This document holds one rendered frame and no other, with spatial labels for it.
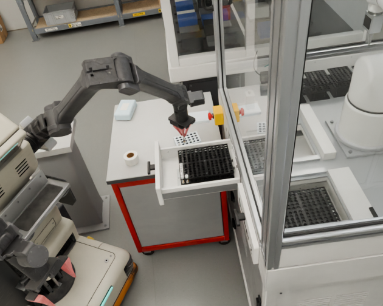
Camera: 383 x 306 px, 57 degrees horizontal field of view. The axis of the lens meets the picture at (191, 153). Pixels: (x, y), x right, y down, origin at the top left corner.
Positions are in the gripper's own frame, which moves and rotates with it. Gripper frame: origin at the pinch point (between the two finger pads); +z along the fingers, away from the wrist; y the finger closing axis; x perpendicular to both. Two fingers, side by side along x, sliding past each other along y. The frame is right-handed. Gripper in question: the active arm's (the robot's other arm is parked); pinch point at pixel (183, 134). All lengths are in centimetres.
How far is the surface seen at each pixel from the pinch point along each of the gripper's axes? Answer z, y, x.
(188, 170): 6.3, -11.2, 11.4
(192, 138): 17.5, 8.2, -14.0
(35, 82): 109, 280, -58
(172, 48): -3, 49, -49
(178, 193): 9.7, -13.5, 20.9
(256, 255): 6, -54, 28
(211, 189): 9.6, -23.1, 11.5
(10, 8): 85, 436, -130
